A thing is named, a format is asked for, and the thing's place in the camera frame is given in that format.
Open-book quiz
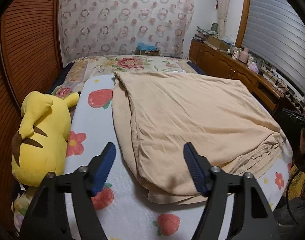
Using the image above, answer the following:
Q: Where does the beige t-shirt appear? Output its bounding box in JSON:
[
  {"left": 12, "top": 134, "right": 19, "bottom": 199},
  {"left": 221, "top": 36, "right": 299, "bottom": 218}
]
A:
[{"left": 112, "top": 72, "right": 286, "bottom": 204}]

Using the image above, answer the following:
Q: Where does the yellow patterned cushion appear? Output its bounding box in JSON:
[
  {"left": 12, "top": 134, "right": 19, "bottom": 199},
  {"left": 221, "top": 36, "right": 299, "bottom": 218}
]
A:
[{"left": 288, "top": 165, "right": 305, "bottom": 200}]

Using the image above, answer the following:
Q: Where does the yellow Pikachu plush toy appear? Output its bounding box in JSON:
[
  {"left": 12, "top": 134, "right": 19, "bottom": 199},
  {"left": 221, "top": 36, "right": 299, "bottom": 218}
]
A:
[{"left": 11, "top": 91, "right": 79, "bottom": 187}]

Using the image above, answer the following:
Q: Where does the white strawberry flower blanket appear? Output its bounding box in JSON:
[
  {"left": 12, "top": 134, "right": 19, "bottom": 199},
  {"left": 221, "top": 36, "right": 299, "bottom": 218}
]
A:
[{"left": 65, "top": 74, "right": 292, "bottom": 239}]

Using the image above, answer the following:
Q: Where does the floral quilt bedspread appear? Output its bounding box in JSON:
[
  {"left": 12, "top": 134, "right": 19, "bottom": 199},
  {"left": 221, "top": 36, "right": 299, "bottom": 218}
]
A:
[{"left": 51, "top": 55, "right": 196, "bottom": 98}]

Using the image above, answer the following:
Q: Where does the purple tissue pack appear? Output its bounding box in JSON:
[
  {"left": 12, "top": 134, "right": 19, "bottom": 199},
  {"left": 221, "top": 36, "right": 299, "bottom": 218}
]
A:
[{"left": 247, "top": 62, "right": 259, "bottom": 74}]

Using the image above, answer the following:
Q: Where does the wooden sideboard cabinet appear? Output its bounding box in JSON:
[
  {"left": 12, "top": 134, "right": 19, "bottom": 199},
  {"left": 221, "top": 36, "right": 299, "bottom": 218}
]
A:
[{"left": 189, "top": 40, "right": 291, "bottom": 114}]

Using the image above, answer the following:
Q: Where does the pink thermos jug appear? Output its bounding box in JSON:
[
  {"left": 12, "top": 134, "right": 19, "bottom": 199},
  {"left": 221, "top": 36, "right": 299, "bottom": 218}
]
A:
[{"left": 238, "top": 47, "right": 249, "bottom": 63}]

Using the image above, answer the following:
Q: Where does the cardboard box on cabinet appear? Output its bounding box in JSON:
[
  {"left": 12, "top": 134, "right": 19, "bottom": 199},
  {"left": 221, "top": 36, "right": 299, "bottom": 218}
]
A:
[{"left": 207, "top": 36, "right": 230, "bottom": 51}]

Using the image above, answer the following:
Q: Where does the grey window roller blind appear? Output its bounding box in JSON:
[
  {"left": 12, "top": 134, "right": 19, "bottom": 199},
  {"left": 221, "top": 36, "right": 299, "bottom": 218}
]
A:
[{"left": 242, "top": 0, "right": 305, "bottom": 92}]

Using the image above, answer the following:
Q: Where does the blue item on box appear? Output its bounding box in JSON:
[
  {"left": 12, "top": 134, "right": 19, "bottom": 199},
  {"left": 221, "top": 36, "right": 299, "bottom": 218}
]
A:
[{"left": 135, "top": 42, "right": 159, "bottom": 56}]

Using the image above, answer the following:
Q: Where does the stack of folded papers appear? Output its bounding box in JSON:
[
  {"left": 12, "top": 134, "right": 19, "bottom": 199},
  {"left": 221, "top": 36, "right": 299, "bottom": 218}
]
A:
[{"left": 196, "top": 26, "right": 219, "bottom": 37}]

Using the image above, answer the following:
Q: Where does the circle-pattern lace curtain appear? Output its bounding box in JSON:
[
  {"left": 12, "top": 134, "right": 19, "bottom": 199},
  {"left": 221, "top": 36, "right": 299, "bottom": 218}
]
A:
[{"left": 59, "top": 0, "right": 194, "bottom": 63}]

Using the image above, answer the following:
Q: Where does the tied cream curtain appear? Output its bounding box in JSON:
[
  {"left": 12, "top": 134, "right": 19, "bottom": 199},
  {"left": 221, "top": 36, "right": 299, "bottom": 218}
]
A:
[{"left": 217, "top": 0, "right": 230, "bottom": 38}]

